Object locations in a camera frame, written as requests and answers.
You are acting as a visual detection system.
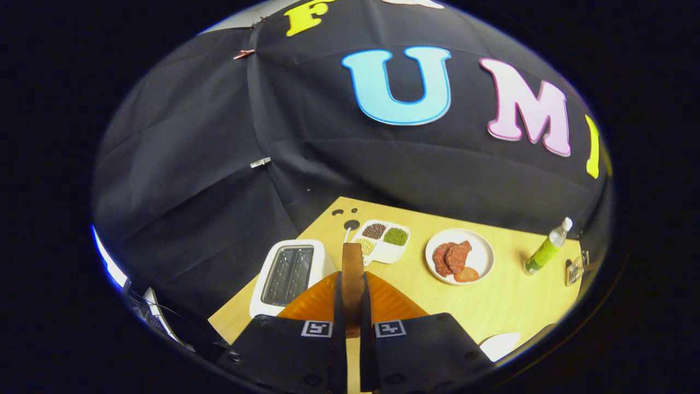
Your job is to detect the round white plate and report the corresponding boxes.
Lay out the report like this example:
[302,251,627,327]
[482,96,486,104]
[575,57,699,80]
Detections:
[425,228,495,286]

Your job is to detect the wire mesh basket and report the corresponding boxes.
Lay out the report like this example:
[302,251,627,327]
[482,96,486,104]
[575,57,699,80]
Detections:
[566,251,591,286]

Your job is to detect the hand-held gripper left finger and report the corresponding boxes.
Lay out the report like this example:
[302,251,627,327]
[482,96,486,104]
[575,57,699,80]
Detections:
[219,272,348,394]

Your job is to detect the toasted bread slice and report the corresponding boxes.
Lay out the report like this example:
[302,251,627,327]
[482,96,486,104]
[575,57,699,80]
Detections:
[342,242,366,338]

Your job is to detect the green label water bottle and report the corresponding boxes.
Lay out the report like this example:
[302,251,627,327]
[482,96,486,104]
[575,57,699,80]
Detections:
[523,217,573,275]

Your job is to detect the white toaster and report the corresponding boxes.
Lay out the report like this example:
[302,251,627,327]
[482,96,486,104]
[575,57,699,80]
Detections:
[249,239,337,319]

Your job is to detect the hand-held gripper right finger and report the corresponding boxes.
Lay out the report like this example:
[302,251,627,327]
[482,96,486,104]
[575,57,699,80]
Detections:
[359,272,496,394]

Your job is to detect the white divided seed tray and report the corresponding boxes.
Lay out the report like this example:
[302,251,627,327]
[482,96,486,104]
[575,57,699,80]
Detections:
[352,219,411,266]

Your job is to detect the black backdrop cloth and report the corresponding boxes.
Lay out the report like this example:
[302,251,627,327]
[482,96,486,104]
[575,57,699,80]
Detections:
[92,0,613,351]

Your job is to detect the white square plate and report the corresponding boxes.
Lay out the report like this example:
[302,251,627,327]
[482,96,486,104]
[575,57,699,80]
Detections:
[480,332,522,362]

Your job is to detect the brown meat slice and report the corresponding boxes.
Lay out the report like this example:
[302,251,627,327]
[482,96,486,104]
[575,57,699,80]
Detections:
[432,244,454,277]
[446,240,473,274]

